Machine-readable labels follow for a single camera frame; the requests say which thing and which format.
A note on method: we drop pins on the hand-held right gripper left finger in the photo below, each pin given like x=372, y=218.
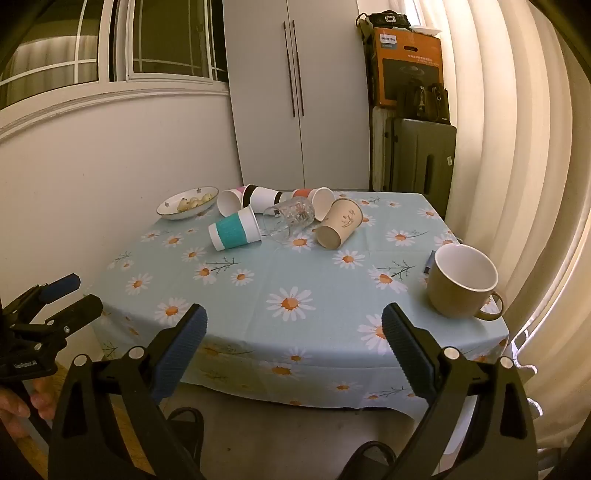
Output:
x=184, y=350

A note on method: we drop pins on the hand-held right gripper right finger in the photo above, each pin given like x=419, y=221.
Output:
x=406, y=353

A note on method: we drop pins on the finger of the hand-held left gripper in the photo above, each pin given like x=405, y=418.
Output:
x=60, y=286
x=78, y=311

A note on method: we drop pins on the white paper cup teal band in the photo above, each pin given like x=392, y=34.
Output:
x=233, y=230

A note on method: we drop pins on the beige paper cup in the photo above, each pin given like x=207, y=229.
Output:
x=341, y=221

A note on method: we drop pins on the white paper cup pink band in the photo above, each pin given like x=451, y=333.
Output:
x=229, y=203

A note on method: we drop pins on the white paper cup black band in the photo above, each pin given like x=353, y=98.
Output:
x=263, y=196

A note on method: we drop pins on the clear glass cup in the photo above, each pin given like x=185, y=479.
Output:
x=293, y=214

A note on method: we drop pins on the white paper cup red band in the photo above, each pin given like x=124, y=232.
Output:
x=321, y=197

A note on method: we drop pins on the person's left hand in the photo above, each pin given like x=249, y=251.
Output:
x=14, y=410

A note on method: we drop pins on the brown ceramic mug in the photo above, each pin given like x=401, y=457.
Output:
x=448, y=297

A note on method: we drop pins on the small blue box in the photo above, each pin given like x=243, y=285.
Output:
x=430, y=263

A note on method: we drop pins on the white flower print bowl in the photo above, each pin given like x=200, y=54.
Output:
x=171, y=210

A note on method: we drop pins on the yellowish food pieces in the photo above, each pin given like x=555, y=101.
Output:
x=194, y=202

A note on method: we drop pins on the grey suitcase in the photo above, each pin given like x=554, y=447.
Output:
x=415, y=157

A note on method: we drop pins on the cream curtain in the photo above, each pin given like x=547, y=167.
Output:
x=508, y=161

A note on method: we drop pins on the white framed window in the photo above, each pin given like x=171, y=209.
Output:
x=111, y=41

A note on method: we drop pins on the white wardrobe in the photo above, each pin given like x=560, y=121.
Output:
x=263, y=92

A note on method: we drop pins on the orange cardboard box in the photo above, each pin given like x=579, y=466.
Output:
x=392, y=64

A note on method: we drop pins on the black bag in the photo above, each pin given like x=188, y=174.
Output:
x=385, y=19

